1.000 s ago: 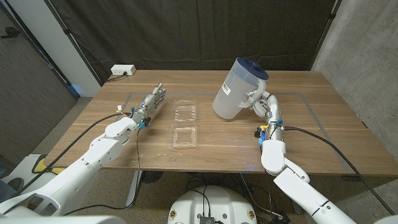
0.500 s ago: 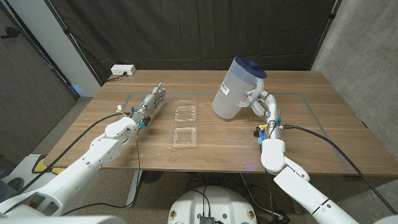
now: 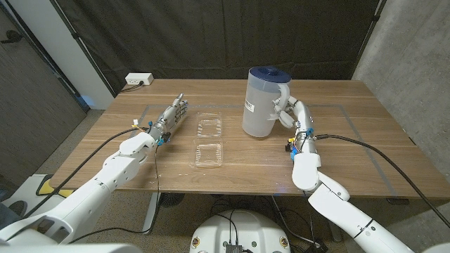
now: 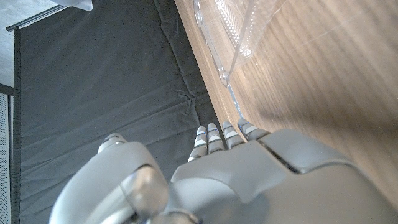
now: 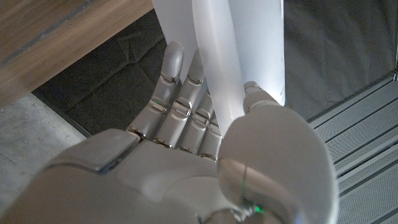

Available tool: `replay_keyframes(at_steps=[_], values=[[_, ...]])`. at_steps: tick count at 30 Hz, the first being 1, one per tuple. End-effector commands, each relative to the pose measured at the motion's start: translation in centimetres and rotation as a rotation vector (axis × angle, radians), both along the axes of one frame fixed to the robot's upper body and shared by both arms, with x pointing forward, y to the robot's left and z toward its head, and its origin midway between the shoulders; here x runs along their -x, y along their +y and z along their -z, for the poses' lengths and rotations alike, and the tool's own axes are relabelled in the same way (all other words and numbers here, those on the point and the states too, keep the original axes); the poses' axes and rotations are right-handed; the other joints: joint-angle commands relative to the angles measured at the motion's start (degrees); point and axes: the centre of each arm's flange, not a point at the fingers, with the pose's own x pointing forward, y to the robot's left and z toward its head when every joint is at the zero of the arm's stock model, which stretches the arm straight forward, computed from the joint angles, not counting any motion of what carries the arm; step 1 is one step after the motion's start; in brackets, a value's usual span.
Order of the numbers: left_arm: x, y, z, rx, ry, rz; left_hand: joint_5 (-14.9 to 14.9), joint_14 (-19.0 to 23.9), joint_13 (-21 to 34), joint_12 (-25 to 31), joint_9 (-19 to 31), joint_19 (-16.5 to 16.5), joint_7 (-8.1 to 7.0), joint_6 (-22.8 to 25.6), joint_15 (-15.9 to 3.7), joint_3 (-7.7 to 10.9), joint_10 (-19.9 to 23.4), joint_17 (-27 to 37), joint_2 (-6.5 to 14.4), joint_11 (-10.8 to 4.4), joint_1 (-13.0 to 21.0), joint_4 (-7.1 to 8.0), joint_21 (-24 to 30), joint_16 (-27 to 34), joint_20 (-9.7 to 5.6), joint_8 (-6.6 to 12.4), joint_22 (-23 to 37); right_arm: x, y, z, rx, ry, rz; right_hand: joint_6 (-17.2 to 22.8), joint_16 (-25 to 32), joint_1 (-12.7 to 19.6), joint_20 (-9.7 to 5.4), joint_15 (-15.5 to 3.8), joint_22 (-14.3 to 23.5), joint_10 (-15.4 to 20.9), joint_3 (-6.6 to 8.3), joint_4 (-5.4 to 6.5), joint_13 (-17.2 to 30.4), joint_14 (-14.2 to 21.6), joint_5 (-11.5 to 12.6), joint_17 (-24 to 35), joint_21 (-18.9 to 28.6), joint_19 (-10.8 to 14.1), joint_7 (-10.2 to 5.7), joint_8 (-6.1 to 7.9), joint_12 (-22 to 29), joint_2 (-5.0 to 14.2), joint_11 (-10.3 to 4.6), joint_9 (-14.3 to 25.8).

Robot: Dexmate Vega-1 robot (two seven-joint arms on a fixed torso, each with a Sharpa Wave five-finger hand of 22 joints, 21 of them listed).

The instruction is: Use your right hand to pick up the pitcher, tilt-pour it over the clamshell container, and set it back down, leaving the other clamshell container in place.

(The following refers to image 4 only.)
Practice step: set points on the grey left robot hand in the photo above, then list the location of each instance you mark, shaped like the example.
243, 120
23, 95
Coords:
248, 180

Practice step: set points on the frosted pitcher with blue lid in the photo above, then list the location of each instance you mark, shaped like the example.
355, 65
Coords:
76, 3

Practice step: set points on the grey tape outline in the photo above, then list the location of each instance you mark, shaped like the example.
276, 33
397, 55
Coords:
234, 99

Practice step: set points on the black backdrop curtain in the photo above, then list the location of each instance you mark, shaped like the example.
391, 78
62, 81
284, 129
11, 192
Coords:
93, 77

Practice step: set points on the clear plastic clamshell container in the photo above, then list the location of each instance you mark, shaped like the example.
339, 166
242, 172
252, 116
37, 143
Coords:
230, 31

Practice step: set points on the grey perforated panel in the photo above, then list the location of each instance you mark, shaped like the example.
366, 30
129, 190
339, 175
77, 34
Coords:
4, 155

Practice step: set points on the backdrop stand pole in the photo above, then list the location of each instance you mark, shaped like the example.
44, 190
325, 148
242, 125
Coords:
31, 20

